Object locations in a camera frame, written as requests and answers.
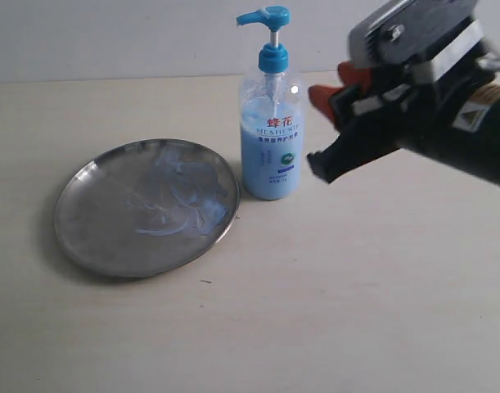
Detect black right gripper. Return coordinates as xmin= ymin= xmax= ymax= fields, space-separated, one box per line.
xmin=307 ymin=60 xmax=500 ymax=184

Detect blue pump lotion bottle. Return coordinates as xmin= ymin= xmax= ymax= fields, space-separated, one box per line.
xmin=236 ymin=6 xmax=306 ymax=201

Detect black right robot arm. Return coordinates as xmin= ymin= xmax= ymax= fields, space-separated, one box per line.
xmin=307 ymin=56 xmax=500 ymax=186

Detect round stainless steel plate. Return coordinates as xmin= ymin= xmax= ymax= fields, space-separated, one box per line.
xmin=53 ymin=138 xmax=241 ymax=279

